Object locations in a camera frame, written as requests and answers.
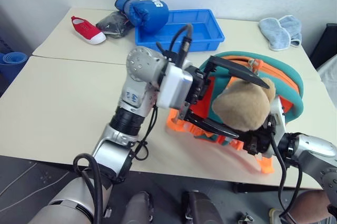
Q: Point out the blue boxing glove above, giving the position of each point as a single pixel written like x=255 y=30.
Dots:
x=147 y=13

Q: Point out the rolled blue foam mat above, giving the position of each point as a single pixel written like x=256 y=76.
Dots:
x=11 y=63

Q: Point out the person's light shoe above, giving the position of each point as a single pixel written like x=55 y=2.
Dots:
x=275 y=216

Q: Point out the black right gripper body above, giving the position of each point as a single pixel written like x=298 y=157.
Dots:
x=259 y=139

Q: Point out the light blue terry cloth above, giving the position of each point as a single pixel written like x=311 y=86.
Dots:
x=292 y=25

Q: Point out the dark table frame rail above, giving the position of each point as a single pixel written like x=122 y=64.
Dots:
x=258 y=187

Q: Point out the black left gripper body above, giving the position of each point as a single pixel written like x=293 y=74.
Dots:
x=197 y=84

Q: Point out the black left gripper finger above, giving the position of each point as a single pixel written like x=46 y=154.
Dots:
x=210 y=127
x=237 y=72

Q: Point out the black case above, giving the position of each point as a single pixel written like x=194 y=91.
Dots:
x=325 y=44

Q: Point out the blue plastic bin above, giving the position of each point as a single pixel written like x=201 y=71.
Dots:
x=202 y=27

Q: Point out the red and white shoe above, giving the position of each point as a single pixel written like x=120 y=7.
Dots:
x=87 y=30

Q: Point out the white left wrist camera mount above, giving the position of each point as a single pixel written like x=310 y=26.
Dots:
x=175 y=87

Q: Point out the small metal clip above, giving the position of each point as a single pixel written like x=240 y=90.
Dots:
x=245 y=218

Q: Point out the dark rounded shape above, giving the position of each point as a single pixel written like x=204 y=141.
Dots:
x=201 y=208
x=138 y=208

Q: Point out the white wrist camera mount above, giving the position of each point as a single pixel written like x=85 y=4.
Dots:
x=175 y=87
x=278 y=113

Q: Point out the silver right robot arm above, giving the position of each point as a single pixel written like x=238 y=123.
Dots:
x=313 y=147

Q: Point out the orange and teal backpack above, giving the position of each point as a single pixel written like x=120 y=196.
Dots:
x=287 y=76

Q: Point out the light blue cloth slippers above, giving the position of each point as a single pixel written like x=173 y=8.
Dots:
x=273 y=34

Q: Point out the person's bare leg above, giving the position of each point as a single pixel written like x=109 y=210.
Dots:
x=313 y=205

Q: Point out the tan plush toy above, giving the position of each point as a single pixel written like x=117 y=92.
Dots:
x=242 y=105

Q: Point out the white cloth bundle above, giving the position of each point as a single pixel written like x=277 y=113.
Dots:
x=329 y=72

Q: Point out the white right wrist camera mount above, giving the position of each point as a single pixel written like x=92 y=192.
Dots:
x=278 y=113

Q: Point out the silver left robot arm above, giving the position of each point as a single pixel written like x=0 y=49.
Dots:
x=137 y=63

